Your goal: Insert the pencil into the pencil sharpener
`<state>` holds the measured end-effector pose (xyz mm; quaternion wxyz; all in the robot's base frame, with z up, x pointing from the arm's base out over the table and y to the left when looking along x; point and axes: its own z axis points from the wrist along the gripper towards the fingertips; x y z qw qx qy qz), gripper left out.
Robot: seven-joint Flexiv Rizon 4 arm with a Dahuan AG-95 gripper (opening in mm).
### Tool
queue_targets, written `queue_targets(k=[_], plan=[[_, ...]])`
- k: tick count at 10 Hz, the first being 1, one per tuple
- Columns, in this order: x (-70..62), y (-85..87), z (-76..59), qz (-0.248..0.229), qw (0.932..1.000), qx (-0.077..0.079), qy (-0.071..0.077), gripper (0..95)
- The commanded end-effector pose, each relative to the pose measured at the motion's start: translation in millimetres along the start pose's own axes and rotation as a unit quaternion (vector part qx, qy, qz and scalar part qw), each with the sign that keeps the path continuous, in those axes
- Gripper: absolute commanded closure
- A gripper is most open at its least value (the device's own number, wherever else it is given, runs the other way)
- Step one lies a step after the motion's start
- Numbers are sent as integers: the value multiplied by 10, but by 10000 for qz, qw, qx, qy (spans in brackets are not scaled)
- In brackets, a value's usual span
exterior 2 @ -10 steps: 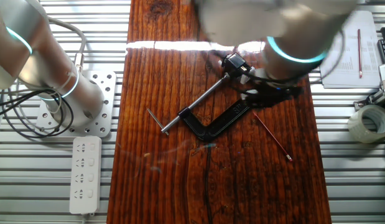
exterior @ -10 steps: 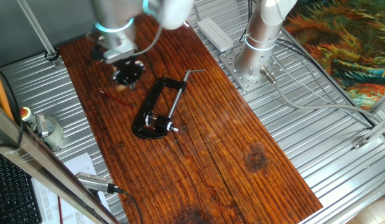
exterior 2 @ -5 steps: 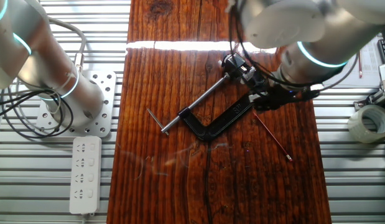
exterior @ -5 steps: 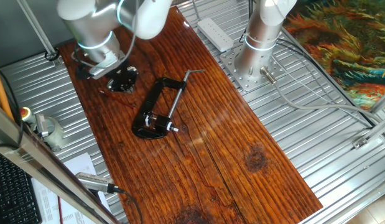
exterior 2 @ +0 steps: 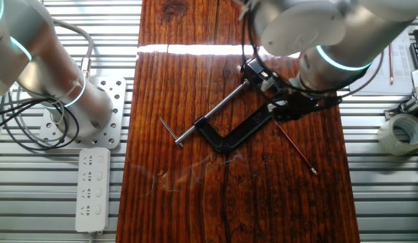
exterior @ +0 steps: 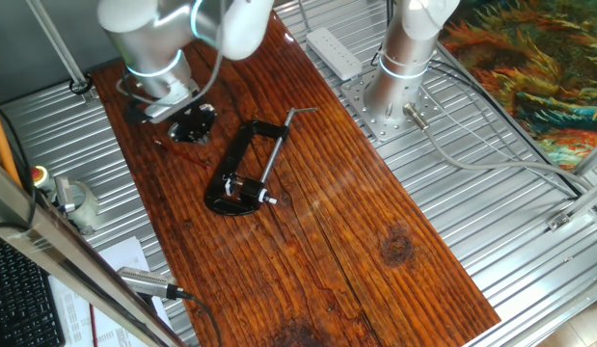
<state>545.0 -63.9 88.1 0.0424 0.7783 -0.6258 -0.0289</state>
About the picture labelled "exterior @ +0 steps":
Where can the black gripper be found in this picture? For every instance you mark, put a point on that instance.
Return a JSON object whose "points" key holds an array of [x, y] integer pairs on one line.
{"points": [[197, 120]]}

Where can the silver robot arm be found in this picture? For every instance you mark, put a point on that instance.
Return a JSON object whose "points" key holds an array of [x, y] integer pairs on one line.
{"points": [[148, 43]]}

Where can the black C-clamp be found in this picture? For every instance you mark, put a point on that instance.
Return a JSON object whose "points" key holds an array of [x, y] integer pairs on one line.
{"points": [[230, 159]]}

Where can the printed paper sheet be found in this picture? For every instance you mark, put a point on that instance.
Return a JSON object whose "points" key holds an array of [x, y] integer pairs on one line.
{"points": [[124, 255]]}

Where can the small silver metal block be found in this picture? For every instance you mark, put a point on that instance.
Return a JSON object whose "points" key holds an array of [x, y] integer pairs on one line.
{"points": [[64, 193]]}

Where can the brown wooden board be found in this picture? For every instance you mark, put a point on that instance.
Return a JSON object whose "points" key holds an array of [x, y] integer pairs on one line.
{"points": [[303, 241]]}

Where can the red emergency stop button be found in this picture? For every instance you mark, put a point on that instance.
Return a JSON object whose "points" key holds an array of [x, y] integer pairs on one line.
{"points": [[38, 174]]}

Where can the white power strip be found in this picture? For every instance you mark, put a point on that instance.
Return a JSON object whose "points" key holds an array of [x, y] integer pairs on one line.
{"points": [[334, 53]]}

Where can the orange tube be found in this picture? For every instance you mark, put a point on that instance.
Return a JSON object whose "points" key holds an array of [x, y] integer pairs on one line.
{"points": [[1, 144]]}

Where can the red pen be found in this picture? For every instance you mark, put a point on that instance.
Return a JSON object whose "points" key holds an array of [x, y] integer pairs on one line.
{"points": [[93, 328]]}

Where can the black keyboard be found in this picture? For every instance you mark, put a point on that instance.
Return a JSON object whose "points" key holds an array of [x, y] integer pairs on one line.
{"points": [[18, 299]]}

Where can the colourful painted cloth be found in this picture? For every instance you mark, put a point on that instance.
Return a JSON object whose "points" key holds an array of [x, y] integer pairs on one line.
{"points": [[534, 62]]}

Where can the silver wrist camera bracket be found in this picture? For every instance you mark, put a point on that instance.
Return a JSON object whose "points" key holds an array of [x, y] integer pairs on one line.
{"points": [[168, 108]]}

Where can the silver ridged camera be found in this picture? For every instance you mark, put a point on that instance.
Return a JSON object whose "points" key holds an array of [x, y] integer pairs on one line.
{"points": [[143, 282]]}

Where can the aluminium frame post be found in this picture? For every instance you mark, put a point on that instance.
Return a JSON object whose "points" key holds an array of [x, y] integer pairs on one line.
{"points": [[57, 45]]}

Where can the aluminium frame beam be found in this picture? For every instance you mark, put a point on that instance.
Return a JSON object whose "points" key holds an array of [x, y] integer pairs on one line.
{"points": [[62, 246]]}

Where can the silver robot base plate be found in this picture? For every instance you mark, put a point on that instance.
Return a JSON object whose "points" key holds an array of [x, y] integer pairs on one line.
{"points": [[375, 127]]}

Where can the aluminium frame bracket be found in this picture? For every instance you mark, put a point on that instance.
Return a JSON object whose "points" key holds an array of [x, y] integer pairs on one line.
{"points": [[582, 202]]}

